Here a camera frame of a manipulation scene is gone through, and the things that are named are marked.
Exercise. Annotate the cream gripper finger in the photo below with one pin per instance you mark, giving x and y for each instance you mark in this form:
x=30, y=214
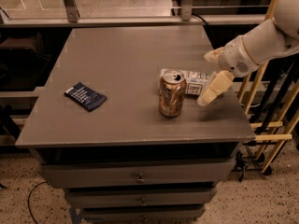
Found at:
x=216, y=84
x=214, y=55

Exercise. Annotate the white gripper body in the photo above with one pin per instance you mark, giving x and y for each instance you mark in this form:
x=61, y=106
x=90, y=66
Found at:
x=235, y=57

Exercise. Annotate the clear plastic water bottle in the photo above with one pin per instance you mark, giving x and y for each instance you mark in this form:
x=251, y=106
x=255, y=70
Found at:
x=195, y=80

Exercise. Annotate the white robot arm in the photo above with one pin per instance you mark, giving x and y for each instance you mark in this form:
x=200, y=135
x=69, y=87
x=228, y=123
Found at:
x=274, y=38

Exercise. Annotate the orange soda can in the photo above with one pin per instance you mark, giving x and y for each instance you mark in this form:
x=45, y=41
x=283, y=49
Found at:
x=172, y=89

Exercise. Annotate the grey drawer cabinet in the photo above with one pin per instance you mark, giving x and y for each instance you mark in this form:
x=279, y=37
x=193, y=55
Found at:
x=95, y=157

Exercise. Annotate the top drawer brass knob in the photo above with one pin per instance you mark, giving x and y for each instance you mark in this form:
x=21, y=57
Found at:
x=140, y=179

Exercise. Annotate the drawer brass knob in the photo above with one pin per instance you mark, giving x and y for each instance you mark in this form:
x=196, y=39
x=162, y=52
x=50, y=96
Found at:
x=140, y=179
x=143, y=202

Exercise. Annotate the dark blue snack packet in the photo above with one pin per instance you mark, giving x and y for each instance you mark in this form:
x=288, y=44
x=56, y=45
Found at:
x=85, y=96

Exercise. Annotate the middle drawer brass knob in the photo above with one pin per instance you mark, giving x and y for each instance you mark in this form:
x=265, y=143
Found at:
x=143, y=202

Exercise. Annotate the metal railing frame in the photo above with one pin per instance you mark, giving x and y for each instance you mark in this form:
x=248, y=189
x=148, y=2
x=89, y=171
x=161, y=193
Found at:
x=72, y=13

